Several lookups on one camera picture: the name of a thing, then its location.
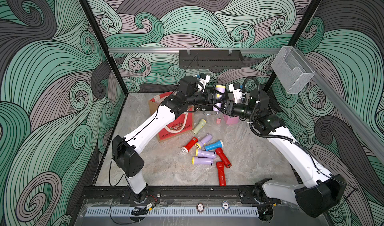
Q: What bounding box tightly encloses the aluminium rail wall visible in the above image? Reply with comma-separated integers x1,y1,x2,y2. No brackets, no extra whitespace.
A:
108,47,280,55
299,51,384,161

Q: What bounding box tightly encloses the aluminium rail right wall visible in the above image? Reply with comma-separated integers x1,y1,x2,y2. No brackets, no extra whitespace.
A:
299,51,384,161

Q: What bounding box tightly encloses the black hard carry case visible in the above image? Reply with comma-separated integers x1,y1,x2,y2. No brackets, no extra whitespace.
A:
195,104,222,116

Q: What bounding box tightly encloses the clear plastic wall bin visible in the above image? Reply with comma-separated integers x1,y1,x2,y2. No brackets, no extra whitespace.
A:
271,46,315,95

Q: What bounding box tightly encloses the black wall-mounted shelf tray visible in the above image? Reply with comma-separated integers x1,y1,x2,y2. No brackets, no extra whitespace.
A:
179,50,244,69

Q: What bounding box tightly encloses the white slotted cable duct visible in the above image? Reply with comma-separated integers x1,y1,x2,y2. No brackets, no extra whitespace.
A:
85,207,259,218

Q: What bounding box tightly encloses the purple flashlight row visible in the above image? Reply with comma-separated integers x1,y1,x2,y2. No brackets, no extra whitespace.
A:
195,149,216,159
192,157,214,166

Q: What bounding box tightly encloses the red flashlight bottom centre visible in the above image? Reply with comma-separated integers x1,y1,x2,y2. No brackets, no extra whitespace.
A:
216,162,226,187

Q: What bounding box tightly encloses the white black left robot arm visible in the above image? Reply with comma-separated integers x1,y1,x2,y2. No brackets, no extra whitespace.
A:
112,74,226,201

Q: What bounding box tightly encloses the pale green flashlight upper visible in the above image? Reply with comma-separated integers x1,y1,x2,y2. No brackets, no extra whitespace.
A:
192,119,207,135

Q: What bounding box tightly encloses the blue flashlight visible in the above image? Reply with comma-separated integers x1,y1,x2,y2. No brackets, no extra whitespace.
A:
204,140,223,151

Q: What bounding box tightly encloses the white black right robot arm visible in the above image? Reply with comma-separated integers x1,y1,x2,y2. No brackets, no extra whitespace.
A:
207,83,347,218

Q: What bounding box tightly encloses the black front mounting rail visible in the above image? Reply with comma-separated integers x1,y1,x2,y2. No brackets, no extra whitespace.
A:
80,185,304,200

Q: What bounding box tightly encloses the red flashlight middle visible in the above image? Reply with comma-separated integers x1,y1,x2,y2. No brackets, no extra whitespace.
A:
215,148,232,168

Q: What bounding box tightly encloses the purple flashlight lower row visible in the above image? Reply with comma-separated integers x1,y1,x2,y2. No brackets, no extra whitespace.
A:
192,157,214,166

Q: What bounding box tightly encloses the aluminium rail back wall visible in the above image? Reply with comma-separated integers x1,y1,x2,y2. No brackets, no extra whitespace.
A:
108,47,280,55

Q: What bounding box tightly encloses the pink metronome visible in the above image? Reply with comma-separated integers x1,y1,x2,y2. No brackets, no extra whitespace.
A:
223,115,240,125

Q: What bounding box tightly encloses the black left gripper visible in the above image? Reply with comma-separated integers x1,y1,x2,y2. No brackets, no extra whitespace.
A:
183,90,224,109

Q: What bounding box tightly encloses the purple flashlight middle row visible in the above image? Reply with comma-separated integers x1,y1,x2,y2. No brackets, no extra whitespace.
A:
195,149,216,159

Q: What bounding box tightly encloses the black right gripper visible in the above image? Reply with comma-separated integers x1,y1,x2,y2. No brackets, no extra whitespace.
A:
214,100,258,122

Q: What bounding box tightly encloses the red flashlight white head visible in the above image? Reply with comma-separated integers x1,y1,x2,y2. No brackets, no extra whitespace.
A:
181,137,198,154

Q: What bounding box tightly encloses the red canvas tote bag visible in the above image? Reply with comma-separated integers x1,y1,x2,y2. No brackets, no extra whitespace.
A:
148,92,194,143

